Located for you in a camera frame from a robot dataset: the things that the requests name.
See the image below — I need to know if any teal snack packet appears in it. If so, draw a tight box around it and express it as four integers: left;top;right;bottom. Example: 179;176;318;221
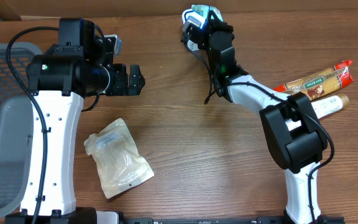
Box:
191;4;224;21

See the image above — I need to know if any beige mushroom pouch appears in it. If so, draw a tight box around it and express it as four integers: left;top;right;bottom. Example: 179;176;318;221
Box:
84;118;154;198

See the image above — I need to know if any red orange pasta package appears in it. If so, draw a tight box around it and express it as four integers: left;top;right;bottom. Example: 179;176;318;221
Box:
274;60;353;101

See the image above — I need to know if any white cosmetic tube gold cap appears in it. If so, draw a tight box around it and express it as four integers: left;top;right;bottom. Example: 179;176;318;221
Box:
279;93;349;131

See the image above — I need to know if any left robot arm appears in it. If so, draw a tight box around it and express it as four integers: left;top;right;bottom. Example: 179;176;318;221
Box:
5;18;145;224

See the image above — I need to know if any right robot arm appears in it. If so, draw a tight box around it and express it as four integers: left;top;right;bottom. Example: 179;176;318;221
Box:
181;9;334;223

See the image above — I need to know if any white barcode scanner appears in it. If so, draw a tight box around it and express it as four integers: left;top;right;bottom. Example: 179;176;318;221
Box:
181;9;200;51

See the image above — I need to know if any grey plastic shopping basket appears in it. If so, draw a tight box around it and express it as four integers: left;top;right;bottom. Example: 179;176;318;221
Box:
0;44;33;218

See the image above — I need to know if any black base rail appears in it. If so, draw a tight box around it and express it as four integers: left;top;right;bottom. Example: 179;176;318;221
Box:
94;210;346;224

